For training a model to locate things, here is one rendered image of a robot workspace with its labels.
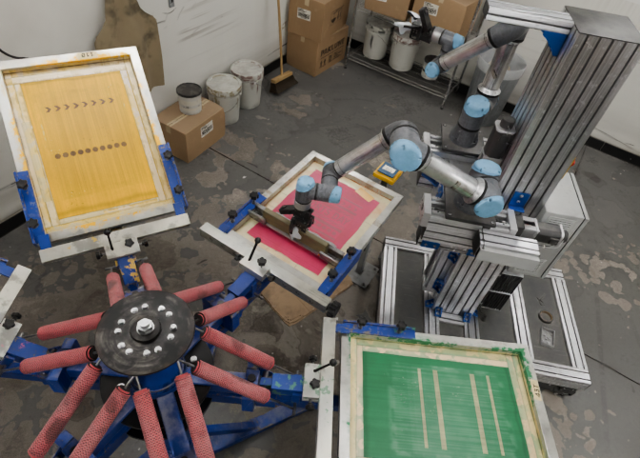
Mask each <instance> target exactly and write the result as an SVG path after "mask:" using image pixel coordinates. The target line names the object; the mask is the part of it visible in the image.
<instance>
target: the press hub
mask: <svg viewBox="0 0 640 458"><path fill-rule="evenodd" d="M194 333H195V320H194V316H193V313H192V311H191V309H190V307H189V305H188V304H187V303H186V302H185V301H184V300H183V299H181V298H180V297H178V296H176V295H175V294H172V293H170V292H166V291H162V290H145V291H139V292H136V293H134V294H131V295H129V296H126V297H124V298H123V299H121V300H119V301H118V302H116V303H115V304H114V305H112V306H111V307H110V308H109V309H108V310H107V311H106V312H105V314H104V315H103V316H102V318H101V320H100V321H99V323H98V326H97V328H96V331H95V335H94V344H95V349H96V352H97V354H98V356H99V358H100V360H101V361H102V362H103V363H104V365H106V366H107V367H108V368H110V369H111V370H113V371H115V372H117V373H120V374H124V375H128V377H118V376H108V375H101V376H100V395H101V398H102V401H103V404H104V405H105V403H106V402H107V400H108V399H109V397H110V395H111V394H112V392H113V391H114V389H115V388H116V386H120V385H122V386H125V385H126V384H127V382H128V381H129V379H130V378H131V376H134V378H133V379H132V381H131V382H130V384H129V386H128V388H129V389H131V388H133V390H134V391H137V390H139V389H138V387H137V383H136V380H135V376H138V379H139V383H140V386H141V389H142V388H147V389H148V388H149V389H150V394H151V398H152V401H153V404H154V407H155V411H156V414H157V418H158V421H159V425H160V428H161V431H162V434H163V438H164V441H165V445H166V448H167V452H168V454H171V451H170V445H169V441H168V438H167V434H166V432H165V428H164V424H163V421H162V417H161V414H160V410H159V407H158V404H157V400H156V398H159V397H163V396H166V395H168V394H170V393H171V392H173V393H174V396H175V399H176V402H177V406H178V408H179V411H180V415H181V418H182V421H183V424H184V428H185V431H186V433H187V437H188V440H189V443H190V449H193V448H194V446H193V443H192V440H191V437H190V431H189V428H188V424H187V421H186V417H185V414H184V411H183V408H182V405H181V401H180V398H179V395H178V391H177V388H176V385H175V382H174V379H175V378H176V377H175V376H177V375H179V374H180V372H179V368H178V366H177V363H176V362H177V361H178V360H179V359H181V360H184V361H186V362H188V363H191V364H193V363H194V362H195V361H197V360H201V361H203V362H206V363H208V364H210V365H213V366H214V363H213V358H212V354H211V351H210V348H209V346H208V345H207V343H206V342H205V341H203V340H200V341H199V342H198V343H197V344H196V345H195V346H194V347H193V348H192V349H191V350H190V351H189V352H188V353H187V354H186V355H185V356H184V354H185V353H186V351H187V350H188V349H189V347H190V344H191V342H192V340H193V337H194ZM194 388H195V391H196V395H197V398H198V401H199V405H200V408H201V410H202V414H203V415H204V414H205V413H206V411H207V410H208V408H209V406H210V403H211V401H212V398H209V397H207V395H208V393H209V391H210V386H202V385H194ZM121 424H123V425H125V426H127V427H130V428H131V429H130V430H129V431H128V432H127V435H128V436H129V437H132V438H134V439H137V440H141V441H145V439H144V436H143V432H142V429H141V426H140V422H139V419H138V415H137V412H136V408H134V409H133V410H132V411H131V413H130V414H129V415H128V416H127V417H126V418H125V419H124V420H123V421H122V422H121Z"/></svg>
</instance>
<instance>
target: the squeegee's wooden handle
mask: <svg viewBox="0 0 640 458"><path fill-rule="evenodd" d="M263 217H264V218H266V223H269V224H271V225H273V226H274V227H276V228H278V229H280V230H282V231H284V232H285V233H286V234H288V235H290V233H289V227H290V220H288V219H287V218H285V217H283V216H281V215H280V214H278V213H276V212H274V211H273V210H271V209H268V208H265V209H264V211H263ZM298 229H299V230H298V233H299V234H300V235H301V239H298V238H295V239H296V240H298V241H300V242H301V243H303V244H305V245H307V246H308V247H310V248H312V249H314V250H316V251H318V252H319V254H320V251H323V252H324V253H326V254H327V253H328V249H329V245H330V243H328V242H326V241H325V240H323V239H321V238H319V237H318V236H316V235H314V234H312V233H311V232H309V231H307V230H306V233H305V232H303V231H301V229H300V228H298Z"/></svg>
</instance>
